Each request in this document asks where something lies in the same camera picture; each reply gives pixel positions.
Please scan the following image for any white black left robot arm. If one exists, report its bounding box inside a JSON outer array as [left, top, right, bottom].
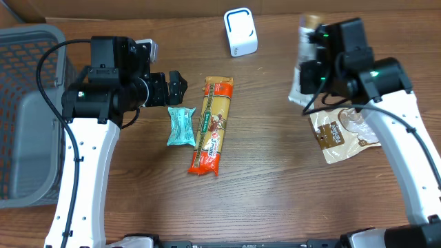
[[45, 36, 187, 247]]

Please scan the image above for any beige Pantree snack pouch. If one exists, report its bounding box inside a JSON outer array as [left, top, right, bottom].
[[309, 108, 381, 164]]

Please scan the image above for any white gold-capped cream tube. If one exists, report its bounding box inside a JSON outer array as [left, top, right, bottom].
[[288, 13, 323, 107]]

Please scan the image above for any teal snack packet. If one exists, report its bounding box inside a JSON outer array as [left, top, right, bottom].
[[167, 107, 196, 147]]

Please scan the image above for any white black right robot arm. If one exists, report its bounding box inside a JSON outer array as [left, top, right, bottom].
[[300, 18, 440, 248]]

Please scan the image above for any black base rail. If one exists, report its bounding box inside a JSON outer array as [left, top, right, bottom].
[[103, 233, 404, 248]]

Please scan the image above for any orange spaghetti pasta packet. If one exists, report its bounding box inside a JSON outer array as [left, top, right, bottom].
[[187, 76, 234, 175]]

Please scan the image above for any grey plastic shopping basket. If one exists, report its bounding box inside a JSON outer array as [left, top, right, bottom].
[[1, 24, 65, 209]]

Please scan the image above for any white black barcode scanner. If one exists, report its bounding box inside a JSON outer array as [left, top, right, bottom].
[[223, 8, 258, 57]]

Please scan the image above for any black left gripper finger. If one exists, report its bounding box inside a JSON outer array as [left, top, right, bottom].
[[167, 91, 183, 105], [168, 70, 187, 93]]

